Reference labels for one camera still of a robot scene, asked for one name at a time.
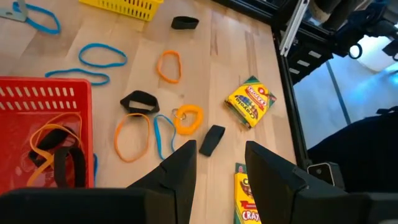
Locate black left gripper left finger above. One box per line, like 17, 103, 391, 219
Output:
0, 139, 198, 224

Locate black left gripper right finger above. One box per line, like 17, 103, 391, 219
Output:
244, 140, 398, 224

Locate black silicone wristband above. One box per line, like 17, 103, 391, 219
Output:
170, 16, 200, 30
119, 90, 160, 114
53, 146, 87, 189
198, 124, 226, 157
27, 126, 77, 167

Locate yellow Crayola crayon box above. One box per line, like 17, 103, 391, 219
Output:
224, 75, 277, 129
233, 162, 262, 224

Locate orange rubber band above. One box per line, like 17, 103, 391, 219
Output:
156, 50, 183, 85
26, 123, 82, 187
113, 112, 151, 164
46, 111, 84, 147

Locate red plastic basket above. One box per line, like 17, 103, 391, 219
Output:
0, 77, 95, 195

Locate black mechanical assembly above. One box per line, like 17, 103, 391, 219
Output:
334, 6, 398, 62

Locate yellow plastic basket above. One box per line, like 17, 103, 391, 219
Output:
79, 0, 164, 22

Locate small black camera box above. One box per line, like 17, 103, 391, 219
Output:
307, 161, 345, 190

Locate yellow coil keychain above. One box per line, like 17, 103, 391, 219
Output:
171, 104, 205, 136

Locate black cable loop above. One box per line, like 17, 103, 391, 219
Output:
348, 42, 364, 60

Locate silver metal bracket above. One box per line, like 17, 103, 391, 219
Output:
279, 0, 311, 58

